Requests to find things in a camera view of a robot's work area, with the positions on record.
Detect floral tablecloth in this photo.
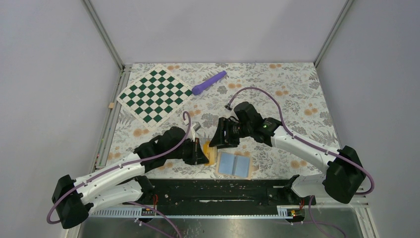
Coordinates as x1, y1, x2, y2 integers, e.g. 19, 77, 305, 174
97, 62, 342, 179

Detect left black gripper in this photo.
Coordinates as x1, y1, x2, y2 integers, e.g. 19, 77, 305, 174
167, 137, 210, 165

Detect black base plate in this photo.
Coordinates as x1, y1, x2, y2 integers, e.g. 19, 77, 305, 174
136, 178, 316, 214

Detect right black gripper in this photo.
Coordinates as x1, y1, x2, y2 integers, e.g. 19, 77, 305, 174
209, 117, 252, 149

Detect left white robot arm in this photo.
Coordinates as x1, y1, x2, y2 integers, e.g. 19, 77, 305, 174
52, 126, 209, 229

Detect yellow credit card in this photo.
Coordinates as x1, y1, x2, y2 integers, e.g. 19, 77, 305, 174
203, 141, 217, 166

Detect green white chessboard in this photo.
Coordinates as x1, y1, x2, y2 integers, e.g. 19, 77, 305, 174
117, 65, 192, 131

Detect white slotted cable duct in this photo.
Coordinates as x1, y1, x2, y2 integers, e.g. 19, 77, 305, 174
90, 205, 305, 219

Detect purple cylindrical handle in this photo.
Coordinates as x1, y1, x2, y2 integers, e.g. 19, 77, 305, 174
192, 70, 227, 95

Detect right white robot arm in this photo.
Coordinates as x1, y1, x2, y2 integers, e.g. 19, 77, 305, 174
209, 102, 366, 204

